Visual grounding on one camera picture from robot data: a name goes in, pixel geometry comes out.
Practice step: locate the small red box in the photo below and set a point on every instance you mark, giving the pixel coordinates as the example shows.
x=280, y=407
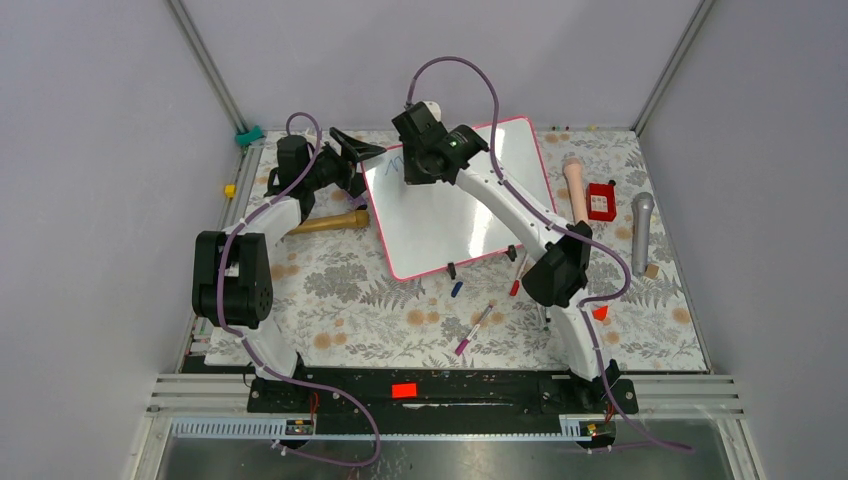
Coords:
x=601, y=202

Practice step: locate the small wooden cube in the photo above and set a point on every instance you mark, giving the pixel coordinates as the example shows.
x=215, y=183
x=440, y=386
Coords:
x=652, y=271

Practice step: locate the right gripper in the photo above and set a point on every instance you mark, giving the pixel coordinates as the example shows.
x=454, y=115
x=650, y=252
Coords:
x=411, y=175

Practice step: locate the red cone piece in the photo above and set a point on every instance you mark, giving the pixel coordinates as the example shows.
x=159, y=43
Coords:
x=601, y=314

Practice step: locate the peach pink microphone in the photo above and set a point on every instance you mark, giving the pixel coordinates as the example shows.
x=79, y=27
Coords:
x=573, y=172

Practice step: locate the gold microphone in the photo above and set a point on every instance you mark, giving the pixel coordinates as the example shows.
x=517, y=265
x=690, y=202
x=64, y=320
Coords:
x=355, y=219

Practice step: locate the pink framed whiteboard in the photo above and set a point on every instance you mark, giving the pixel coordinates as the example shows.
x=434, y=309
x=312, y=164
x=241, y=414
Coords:
x=424, y=228

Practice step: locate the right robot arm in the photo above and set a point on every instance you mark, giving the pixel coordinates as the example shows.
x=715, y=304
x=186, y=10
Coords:
x=477, y=161

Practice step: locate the red capped marker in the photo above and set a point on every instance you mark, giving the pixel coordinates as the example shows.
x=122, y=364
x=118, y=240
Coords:
x=516, y=284

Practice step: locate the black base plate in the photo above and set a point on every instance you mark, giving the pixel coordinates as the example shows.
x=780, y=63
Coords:
x=350, y=401

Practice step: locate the floral patterned mat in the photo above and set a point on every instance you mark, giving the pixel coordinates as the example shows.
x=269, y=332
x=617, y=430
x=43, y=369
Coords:
x=337, y=304

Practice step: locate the teal corner clip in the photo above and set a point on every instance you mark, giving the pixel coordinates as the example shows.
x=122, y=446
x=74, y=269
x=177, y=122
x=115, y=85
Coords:
x=245, y=139

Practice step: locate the red tape label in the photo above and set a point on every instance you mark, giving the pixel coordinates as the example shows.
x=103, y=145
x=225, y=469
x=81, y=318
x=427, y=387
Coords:
x=405, y=390

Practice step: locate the blue marker cap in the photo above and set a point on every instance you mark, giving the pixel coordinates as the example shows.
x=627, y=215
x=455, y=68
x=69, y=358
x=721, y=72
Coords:
x=456, y=289

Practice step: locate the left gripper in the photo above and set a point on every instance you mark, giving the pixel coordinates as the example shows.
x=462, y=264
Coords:
x=351, y=151

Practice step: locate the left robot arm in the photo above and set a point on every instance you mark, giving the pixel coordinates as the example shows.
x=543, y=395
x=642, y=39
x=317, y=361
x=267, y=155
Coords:
x=232, y=279

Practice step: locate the magenta capped marker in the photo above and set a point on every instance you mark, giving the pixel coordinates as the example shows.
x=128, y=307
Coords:
x=474, y=330

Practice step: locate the silver grey microphone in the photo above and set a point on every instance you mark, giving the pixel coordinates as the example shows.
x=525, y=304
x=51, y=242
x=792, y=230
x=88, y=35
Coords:
x=642, y=208

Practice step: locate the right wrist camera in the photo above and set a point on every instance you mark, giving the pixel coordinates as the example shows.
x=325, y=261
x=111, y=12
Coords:
x=434, y=108

